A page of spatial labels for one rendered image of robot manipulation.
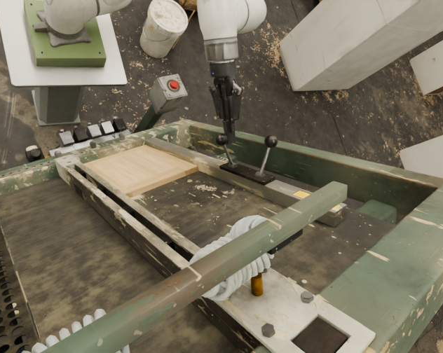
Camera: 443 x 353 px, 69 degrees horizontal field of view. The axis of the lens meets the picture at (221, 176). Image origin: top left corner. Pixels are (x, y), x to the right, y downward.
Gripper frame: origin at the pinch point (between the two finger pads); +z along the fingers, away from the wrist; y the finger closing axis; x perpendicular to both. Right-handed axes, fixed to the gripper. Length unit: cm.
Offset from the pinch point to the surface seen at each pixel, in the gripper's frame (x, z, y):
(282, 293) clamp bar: 34, 5, -50
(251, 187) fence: 2.5, 14.4, -10.6
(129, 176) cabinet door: 22.9, 14.6, 29.5
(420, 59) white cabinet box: -476, 39, 132
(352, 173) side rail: -21.6, 13.7, -28.3
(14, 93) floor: 32, -6, 175
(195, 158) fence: 2.0, 12.3, 18.3
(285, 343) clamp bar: 40, 5, -56
